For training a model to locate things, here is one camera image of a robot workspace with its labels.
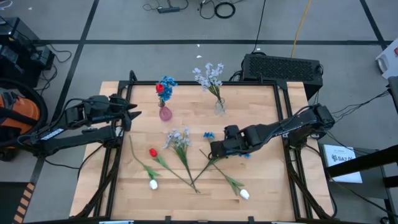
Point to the white plastic bin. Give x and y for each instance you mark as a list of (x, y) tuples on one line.
[(388, 59)]

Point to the white artificial tulip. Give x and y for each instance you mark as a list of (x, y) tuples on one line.
[(244, 193), (153, 184)]

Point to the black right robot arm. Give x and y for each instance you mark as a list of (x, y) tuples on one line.
[(289, 127)]

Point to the blue artificial flower bunch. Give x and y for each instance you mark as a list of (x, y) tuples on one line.
[(209, 135), (168, 88)]

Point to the pink glass vase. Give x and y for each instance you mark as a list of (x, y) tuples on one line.
[(165, 114)]

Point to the small black box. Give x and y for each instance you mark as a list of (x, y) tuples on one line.
[(43, 57)]

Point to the white artificial flower bunch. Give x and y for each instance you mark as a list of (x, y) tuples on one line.
[(211, 79), (178, 138)]

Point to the black power strip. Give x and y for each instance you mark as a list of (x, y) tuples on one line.
[(168, 9)]

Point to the dark side table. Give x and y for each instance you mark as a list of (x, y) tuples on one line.
[(373, 189)]

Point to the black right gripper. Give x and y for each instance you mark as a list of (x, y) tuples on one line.
[(242, 140)]

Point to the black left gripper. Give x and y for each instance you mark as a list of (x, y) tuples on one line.
[(115, 107)]

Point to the orange and black vacuum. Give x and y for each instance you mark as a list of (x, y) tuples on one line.
[(18, 112)]

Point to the clear glass vase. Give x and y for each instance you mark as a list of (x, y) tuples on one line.
[(219, 109)]

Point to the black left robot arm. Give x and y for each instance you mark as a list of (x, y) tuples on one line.
[(77, 138)]

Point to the white printed paper sheet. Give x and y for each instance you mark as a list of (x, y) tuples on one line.
[(342, 163)]

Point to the black metal bar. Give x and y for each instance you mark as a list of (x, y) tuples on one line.
[(357, 163)]

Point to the black computer tower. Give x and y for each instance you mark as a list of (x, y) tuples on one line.
[(15, 37)]

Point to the black aluminium table frame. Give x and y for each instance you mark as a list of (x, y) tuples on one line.
[(248, 83)]

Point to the red artificial tulip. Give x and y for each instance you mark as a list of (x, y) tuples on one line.
[(152, 152), (159, 88)]

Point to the black orange striped floor mat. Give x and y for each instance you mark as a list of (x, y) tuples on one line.
[(12, 202)]

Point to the black perforated computer case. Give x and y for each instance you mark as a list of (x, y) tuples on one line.
[(281, 73)]

